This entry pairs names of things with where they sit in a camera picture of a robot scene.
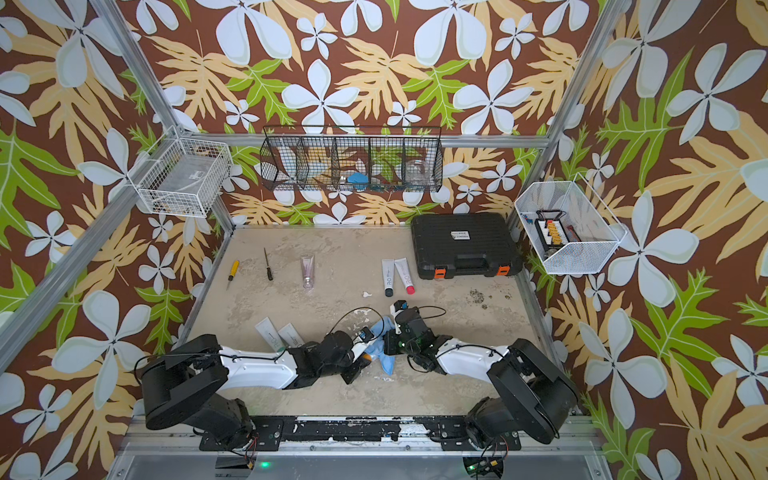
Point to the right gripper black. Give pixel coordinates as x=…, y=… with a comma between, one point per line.
x=389, y=340

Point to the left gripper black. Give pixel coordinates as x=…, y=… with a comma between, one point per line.
x=358, y=366

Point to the blue microfiber cloth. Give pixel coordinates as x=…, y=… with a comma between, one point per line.
x=377, y=349

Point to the pink cap toothpaste tube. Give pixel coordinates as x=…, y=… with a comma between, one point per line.
x=403, y=270

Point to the dark cap toothpaste tube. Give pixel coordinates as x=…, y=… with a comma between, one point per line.
x=388, y=270

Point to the clear pink tube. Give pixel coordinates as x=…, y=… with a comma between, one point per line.
x=308, y=270

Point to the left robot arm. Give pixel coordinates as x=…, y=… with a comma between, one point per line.
x=182, y=387

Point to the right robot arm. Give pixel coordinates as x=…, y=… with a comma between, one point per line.
x=533, y=395

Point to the black cap toothpaste tube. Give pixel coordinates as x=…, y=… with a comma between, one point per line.
x=290, y=336

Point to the green cap toothpaste tube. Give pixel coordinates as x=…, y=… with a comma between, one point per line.
x=268, y=332

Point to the black plastic tool case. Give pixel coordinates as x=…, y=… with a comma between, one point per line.
x=451, y=245

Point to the blue item in basket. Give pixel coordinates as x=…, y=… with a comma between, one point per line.
x=358, y=179

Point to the black box in basket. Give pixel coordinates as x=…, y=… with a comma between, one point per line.
x=551, y=230

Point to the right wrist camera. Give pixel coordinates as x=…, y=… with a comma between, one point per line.
x=401, y=312

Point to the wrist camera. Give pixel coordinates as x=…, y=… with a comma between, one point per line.
x=401, y=312
x=366, y=335

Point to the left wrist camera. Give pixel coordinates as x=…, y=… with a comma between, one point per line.
x=366, y=335

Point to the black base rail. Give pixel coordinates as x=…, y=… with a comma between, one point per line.
x=450, y=433

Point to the black handle screwdriver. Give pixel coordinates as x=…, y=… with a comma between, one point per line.
x=269, y=271

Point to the yellow handle screwdriver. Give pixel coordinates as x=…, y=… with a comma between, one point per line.
x=233, y=271

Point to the white wire basket right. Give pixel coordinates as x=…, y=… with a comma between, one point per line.
x=594, y=230

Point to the white wire basket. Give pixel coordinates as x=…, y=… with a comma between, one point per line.
x=594, y=230
x=182, y=175

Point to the black wire basket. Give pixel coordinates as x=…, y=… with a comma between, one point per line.
x=395, y=158

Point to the white wire basket left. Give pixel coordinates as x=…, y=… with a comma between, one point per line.
x=182, y=175

